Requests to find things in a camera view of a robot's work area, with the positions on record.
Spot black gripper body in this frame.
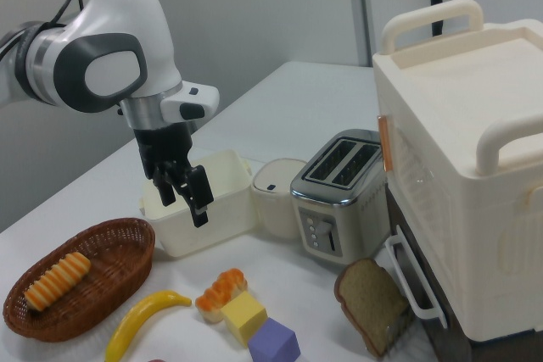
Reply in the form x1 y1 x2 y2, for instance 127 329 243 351
134 121 193 181

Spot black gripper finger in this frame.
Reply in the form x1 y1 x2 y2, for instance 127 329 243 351
181 164 215 228
151 161 178 207

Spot orange topped bread roll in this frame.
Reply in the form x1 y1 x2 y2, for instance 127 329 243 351
194 268 248 324

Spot brown wicker basket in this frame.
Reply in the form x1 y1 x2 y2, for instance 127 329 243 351
3 217 157 343

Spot striped orange bread loaf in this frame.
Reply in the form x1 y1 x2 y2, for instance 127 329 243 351
24 251 92 311

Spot white plastic bin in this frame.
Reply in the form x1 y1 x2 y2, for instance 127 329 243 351
139 148 255 258

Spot small white lidded canister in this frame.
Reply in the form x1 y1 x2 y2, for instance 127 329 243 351
251 158 309 240

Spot yellow cube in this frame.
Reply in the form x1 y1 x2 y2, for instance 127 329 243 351
221 292 269 346

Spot yellow toy banana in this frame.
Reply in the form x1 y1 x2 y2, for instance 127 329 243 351
104 289 193 362

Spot silver toy toaster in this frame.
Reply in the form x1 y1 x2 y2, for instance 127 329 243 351
289 128 390 265

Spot purple cube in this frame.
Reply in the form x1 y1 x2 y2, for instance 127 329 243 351
247 317 301 362

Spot brown toast slice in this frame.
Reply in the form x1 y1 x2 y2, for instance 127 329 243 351
334 258 415 358

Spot cream toy kitchen cabinet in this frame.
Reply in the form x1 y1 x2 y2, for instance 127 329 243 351
372 0 543 343

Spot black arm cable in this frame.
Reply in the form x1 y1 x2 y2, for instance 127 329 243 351
0 0 86 60

